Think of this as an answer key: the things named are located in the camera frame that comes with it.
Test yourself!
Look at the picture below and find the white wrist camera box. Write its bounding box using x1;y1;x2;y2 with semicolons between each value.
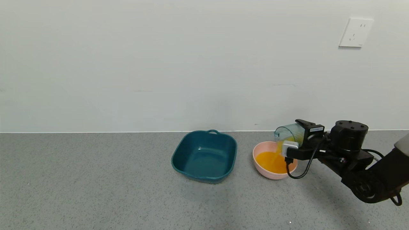
282;140;299;158

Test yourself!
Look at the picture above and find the orange juice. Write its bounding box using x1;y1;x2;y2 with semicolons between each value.
255;141;290;174

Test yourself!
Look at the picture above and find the teal square plastic basin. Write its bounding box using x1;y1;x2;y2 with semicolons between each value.
171;129;238;184

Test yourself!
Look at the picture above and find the black camera cable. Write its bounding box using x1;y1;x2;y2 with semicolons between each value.
284;137;325;180

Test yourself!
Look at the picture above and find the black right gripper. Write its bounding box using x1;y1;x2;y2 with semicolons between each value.
295;119;328;149

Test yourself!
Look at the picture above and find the translucent blue ribbed cup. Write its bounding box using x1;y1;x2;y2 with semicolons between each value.
274;123;308;151

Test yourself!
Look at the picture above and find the white wall socket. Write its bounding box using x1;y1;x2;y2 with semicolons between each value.
339;18;374;48

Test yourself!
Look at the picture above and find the pink round bowl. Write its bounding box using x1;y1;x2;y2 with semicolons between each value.
252;141;298;180

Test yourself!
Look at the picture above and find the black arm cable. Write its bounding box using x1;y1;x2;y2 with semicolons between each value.
363;148;384;161

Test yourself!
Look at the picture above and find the black cable loop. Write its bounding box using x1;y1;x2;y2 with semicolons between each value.
390;188;403;207

